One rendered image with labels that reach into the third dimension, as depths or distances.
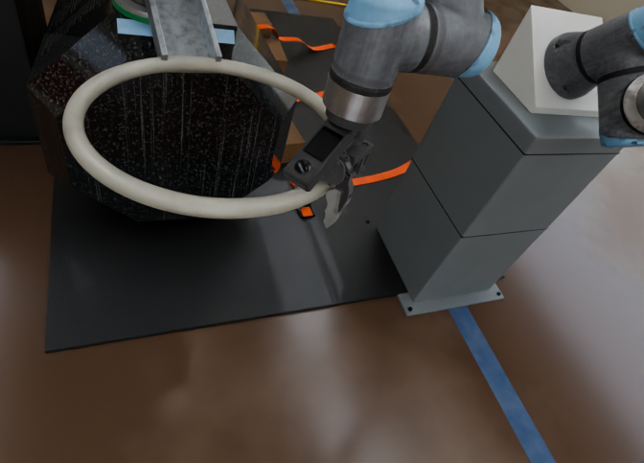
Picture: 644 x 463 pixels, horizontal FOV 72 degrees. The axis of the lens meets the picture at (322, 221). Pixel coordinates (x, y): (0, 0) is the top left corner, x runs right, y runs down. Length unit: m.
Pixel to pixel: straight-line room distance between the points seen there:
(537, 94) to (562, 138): 0.15
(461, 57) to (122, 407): 1.27
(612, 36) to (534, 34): 0.21
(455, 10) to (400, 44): 0.10
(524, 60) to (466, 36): 0.85
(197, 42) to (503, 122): 0.87
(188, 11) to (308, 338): 1.09
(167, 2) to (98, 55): 0.30
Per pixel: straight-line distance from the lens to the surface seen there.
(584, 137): 1.49
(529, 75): 1.47
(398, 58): 0.61
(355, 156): 0.69
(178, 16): 1.15
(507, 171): 1.41
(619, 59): 1.38
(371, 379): 1.64
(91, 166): 0.71
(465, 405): 1.76
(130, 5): 1.36
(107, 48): 1.38
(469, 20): 0.66
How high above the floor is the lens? 1.41
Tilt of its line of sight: 45 degrees down
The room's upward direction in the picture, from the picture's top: 21 degrees clockwise
